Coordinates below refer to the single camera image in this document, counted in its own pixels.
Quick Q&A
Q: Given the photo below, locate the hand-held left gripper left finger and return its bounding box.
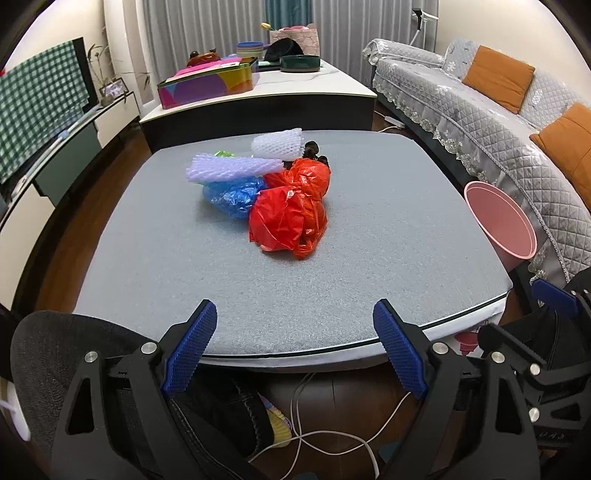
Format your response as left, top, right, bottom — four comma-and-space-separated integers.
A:
50, 299, 219, 480

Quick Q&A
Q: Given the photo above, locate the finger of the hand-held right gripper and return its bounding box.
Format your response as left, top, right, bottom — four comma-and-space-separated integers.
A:
531, 278, 591, 320
477, 324, 553, 382

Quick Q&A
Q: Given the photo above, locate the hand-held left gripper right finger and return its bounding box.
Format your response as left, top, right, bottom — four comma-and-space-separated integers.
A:
372, 299, 544, 480

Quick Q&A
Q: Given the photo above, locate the pink plastic bin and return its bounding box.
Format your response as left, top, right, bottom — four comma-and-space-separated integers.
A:
463, 181, 539, 271

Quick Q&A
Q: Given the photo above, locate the blue plastic bag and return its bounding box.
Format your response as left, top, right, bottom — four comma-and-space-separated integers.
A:
202, 176, 269, 220

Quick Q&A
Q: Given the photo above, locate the red plastic bag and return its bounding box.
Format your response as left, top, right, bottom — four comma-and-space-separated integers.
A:
248, 158, 332, 259

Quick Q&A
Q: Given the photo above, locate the purple foam net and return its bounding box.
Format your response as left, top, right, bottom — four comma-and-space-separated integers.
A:
185, 154, 283, 184

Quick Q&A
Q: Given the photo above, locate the white foam net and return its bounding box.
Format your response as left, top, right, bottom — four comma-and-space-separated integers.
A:
250, 129, 304, 161

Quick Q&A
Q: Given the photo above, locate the colourful slipper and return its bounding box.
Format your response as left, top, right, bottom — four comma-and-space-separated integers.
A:
259, 392, 293, 448

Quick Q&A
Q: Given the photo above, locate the grey table mat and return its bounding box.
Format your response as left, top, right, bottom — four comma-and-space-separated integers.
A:
74, 129, 513, 370

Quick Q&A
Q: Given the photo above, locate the black mesh chair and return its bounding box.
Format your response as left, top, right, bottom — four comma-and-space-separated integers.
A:
9, 309, 278, 480

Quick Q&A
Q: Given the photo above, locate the orange cushion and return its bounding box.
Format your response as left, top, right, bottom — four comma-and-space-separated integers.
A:
529, 102, 591, 210
462, 45, 536, 115

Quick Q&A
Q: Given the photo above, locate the grey quilted sofa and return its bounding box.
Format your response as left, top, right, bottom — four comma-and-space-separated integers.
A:
362, 37, 591, 296

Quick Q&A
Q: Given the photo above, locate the television cabinet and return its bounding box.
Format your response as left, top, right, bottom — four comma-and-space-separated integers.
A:
0, 90, 141, 241

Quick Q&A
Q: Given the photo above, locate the colourful box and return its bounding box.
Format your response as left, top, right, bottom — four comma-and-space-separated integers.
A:
157, 62, 256, 110

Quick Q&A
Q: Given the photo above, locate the white coffee table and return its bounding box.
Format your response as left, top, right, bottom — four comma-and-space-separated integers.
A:
139, 58, 378, 155

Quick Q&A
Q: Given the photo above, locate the black television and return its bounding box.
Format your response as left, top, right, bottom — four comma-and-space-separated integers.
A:
71, 37, 100, 114

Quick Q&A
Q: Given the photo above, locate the green checked cloth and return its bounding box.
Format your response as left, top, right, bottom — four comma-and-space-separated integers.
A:
0, 39, 90, 185

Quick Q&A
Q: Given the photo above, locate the brown teapot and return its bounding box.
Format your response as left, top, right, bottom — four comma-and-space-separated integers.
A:
187, 48, 223, 68

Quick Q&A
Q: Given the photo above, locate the thin potted plant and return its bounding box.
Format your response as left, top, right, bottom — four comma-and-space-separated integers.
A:
88, 44, 153, 88

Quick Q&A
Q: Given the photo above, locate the dark green bowl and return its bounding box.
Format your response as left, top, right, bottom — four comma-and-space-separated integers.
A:
279, 54, 321, 73

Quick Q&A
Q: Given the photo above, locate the stack of coloured bowls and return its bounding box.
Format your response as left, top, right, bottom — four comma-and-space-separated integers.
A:
235, 41, 265, 60

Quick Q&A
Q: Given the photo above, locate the pink bag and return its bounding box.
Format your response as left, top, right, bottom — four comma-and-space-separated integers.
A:
269, 27, 320, 58

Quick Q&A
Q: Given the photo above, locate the grey curtain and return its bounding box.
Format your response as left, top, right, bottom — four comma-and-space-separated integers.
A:
141, 0, 439, 63

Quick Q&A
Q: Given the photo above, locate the teal curtain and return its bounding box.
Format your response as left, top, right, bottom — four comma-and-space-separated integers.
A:
265, 0, 311, 28

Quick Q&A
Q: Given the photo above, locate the white cable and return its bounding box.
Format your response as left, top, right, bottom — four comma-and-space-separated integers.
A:
247, 369, 407, 480

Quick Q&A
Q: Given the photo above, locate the photo frame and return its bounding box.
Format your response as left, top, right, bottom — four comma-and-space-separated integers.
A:
99, 78, 127, 99

